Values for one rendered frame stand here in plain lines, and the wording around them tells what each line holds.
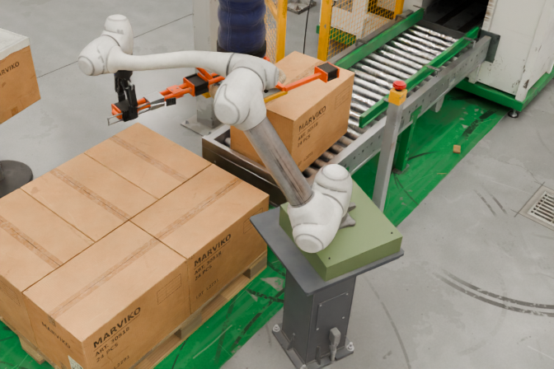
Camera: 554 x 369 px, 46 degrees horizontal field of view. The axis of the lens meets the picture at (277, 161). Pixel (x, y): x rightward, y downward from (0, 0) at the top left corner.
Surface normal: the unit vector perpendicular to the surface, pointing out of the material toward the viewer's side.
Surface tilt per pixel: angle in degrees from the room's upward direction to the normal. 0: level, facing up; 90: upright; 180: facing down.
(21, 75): 90
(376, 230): 5
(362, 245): 5
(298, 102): 0
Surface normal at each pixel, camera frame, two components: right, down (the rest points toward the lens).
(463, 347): 0.04, -0.79
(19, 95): 0.89, 0.31
